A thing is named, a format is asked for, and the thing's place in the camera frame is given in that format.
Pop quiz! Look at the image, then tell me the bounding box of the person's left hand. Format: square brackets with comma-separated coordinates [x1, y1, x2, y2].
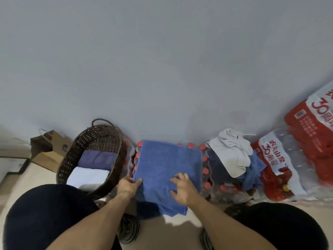
[117, 176, 143, 202]

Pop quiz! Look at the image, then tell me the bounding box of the person's right grey shoe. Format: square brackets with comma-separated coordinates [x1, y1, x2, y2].
[199, 204, 242, 250]

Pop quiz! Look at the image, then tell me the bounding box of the person's left grey shoe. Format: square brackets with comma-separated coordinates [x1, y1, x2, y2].
[118, 213, 140, 244]

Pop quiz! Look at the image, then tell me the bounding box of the person's right forearm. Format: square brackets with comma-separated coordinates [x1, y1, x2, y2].
[187, 198, 278, 250]

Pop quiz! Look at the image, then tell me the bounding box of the cream towel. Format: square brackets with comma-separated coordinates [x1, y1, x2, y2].
[205, 128, 257, 178]

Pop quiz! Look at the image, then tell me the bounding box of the dark blue towel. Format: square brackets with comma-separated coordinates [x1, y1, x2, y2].
[78, 150, 117, 171]

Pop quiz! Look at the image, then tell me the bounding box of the person's grey shoe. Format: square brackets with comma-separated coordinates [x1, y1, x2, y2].
[199, 204, 242, 250]
[118, 213, 140, 244]

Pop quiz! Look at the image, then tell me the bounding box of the person's left forearm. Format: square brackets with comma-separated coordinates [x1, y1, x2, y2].
[45, 195, 134, 250]

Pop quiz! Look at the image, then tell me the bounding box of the brown paper bag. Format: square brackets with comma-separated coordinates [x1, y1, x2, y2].
[13, 128, 74, 174]

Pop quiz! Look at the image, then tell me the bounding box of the white towel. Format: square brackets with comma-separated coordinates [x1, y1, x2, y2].
[66, 167, 110, 192]

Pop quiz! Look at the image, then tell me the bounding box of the light blue towel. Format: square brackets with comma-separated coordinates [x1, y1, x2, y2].
[240, 151, 268, 191]
[133, 140, 203, 219]

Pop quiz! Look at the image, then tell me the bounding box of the dark brown wicker basket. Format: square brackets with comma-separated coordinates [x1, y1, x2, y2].
[56, 118, 128, 200]

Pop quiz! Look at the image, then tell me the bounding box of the dark grey towel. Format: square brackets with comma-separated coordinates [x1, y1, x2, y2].
[208, 151, 247, 186]

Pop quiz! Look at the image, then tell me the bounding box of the person's right hand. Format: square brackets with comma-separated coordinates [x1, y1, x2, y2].
[169, 172, 201, 207]

